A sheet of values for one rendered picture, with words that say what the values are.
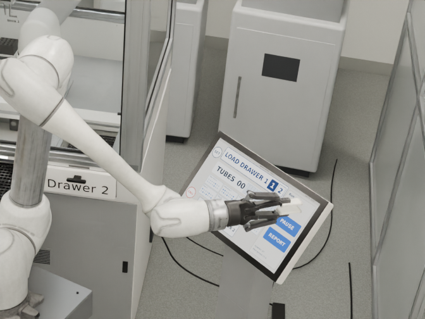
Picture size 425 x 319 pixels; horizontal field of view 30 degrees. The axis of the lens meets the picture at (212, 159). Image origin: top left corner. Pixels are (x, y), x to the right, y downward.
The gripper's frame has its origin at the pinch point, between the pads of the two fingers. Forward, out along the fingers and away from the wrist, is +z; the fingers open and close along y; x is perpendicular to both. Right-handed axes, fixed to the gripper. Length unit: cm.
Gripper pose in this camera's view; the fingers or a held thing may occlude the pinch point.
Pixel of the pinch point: (289, 206)
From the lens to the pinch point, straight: 234.6
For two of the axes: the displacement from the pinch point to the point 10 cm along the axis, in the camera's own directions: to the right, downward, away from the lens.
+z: 9.5, -0.9, 3.0
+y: 0.7, -8.7, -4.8
